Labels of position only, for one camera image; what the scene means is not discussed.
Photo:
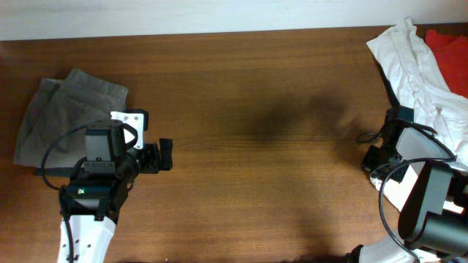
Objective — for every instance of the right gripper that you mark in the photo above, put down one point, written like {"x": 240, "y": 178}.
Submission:
{"x": 367, "y": 162}

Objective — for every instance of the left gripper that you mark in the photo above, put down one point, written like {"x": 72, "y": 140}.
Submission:
{"x": 153, "y": 160}

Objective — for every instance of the white polo shirt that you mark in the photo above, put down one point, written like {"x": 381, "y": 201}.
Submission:
{"x": 415, "y": 78}

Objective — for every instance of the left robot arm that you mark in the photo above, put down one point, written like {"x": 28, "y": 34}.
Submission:
{"x": 100, "y": 182}

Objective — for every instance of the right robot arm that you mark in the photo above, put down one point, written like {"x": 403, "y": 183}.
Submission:
{"x": 433, "y": 219}

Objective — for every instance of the black garment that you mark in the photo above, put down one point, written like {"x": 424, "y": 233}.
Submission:
{"x": 389, "y": 90}

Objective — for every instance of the folded grey trousers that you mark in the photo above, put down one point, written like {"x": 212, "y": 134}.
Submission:
{"x": 60, "y": 106}

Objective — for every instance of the red garment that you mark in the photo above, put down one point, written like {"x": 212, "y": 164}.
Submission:
{"x": 450, "y": 52}

